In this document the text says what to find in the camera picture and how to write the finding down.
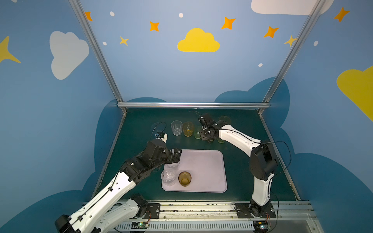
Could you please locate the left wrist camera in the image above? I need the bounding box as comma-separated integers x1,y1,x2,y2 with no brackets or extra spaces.
155,132,168,143

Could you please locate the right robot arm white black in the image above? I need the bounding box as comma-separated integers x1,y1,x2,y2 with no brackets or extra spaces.
198,115,278,218

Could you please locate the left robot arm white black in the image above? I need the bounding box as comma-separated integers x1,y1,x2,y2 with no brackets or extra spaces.
55,139,182,233

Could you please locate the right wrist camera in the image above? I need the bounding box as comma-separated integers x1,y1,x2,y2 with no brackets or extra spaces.
198,113,216,131

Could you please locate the green circuit board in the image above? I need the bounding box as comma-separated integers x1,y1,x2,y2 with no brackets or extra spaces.
253,221,269,233
130,222,149,231

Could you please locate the right green circuit board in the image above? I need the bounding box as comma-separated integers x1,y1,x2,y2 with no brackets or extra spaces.
253,221,269,233

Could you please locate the aluminium rail front base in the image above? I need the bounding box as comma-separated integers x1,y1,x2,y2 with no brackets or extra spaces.
107,201,324,233

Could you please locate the aluminium frame left post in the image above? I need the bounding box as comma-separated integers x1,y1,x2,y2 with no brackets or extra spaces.
69,0,123,104

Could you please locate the aluminium frame right post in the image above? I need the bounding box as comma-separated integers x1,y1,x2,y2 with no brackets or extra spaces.
258,0,326,115

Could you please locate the aluminium frame post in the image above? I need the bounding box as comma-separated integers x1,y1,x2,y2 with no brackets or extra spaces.
69,0,123,104
258,0,326,115

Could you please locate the lilac plastic tray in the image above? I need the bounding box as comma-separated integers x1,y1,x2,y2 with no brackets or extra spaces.
162,150,227,193

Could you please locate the aluminium frame horizontal bar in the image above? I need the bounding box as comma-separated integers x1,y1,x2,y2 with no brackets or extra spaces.
117,102,270,109

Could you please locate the pale green small glass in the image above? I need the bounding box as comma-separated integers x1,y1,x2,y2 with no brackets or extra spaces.
193,126,203,140

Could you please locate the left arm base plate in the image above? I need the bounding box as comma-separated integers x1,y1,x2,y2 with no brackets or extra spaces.
136,203,160,219

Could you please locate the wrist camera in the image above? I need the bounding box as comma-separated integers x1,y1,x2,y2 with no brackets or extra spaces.
198,113,216,131
155,132,168,143

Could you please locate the left green circuit board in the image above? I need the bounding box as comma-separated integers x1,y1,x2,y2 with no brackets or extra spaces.
130,222,149,231

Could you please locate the yellow amber smooth glass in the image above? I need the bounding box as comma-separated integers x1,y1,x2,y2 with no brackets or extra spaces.
183,121,194,137

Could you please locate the clear faceted glass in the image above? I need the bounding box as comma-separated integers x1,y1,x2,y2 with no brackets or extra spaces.
171,120,183,136
164,162,180,170
161,169,176,186

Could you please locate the frosted blue tall cup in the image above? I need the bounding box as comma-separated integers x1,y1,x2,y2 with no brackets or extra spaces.
151,122,166,139

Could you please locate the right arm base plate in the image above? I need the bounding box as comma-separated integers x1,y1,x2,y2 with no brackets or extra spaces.
234,202,276,218

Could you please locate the tall green yellow glass rear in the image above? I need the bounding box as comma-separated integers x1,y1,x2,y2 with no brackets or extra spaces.
219,116,231,124

